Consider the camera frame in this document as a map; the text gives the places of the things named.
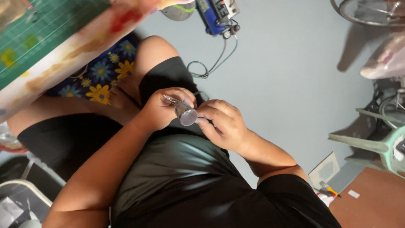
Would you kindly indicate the person's left hand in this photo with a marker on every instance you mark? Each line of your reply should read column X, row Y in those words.
column 156, row 110

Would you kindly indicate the person's right hand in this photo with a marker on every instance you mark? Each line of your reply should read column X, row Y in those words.
column 226, row 126

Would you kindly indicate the person's left fingers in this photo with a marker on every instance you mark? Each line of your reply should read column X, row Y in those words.
column 182, row 95

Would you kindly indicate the person's right fingers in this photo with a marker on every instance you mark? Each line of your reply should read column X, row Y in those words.
column 208, row 114

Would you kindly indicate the small clear glass vial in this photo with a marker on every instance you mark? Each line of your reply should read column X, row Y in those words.
column 186, row 115

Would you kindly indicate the person's right leg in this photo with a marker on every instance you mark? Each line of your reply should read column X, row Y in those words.
column 156, row 50

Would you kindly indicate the person's leg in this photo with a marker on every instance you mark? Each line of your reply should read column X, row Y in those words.
column 72, row 106
column 156, row 50

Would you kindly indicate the person's black shirt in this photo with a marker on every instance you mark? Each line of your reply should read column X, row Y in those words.
column 189, row 190

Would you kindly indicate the blue floral cushion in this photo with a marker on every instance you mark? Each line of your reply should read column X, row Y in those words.
column 104, row 72

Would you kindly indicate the grey cap with green stripe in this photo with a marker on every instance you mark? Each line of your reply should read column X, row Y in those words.
column 177, row 11

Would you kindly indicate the blue electric machine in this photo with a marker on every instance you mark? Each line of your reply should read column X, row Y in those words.
column 216, row 15

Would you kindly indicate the person's left leg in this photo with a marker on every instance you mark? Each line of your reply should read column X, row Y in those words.
column 72, row 106

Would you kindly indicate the paint-stained white table cover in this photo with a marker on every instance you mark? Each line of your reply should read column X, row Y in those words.
column 79, row 53

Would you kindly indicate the person's black shorts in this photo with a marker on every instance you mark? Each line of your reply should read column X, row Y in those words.
column 63, row 142

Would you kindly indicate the white card sheet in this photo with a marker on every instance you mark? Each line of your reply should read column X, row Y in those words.
column 324, row 171

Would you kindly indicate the yellow utility knife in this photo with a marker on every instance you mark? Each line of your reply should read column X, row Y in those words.
column 329, row 189

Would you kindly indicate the crumpled white paper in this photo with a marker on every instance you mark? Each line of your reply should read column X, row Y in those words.
column 325, row 199

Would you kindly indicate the green cutting mat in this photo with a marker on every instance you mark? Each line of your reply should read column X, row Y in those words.
column 38, row 34

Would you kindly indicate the small white tape piece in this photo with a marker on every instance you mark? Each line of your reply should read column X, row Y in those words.
column 353, row 193

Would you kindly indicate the clear bag with red edge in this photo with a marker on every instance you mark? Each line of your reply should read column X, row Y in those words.
column 9, row 141

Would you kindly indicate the pale green plastic chair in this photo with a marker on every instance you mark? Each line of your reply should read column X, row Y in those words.
column 387, row 148

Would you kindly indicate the translucent plastic bag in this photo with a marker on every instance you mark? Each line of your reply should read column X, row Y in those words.
column 386, row 61

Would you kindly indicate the brown board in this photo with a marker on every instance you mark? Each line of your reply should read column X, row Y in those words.
column 373, row 205

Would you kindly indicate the bicycle wheel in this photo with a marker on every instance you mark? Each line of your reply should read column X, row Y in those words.
column 370, row 12

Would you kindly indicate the black basket with white rim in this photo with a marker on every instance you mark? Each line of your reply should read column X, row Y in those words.
column 22, row 202

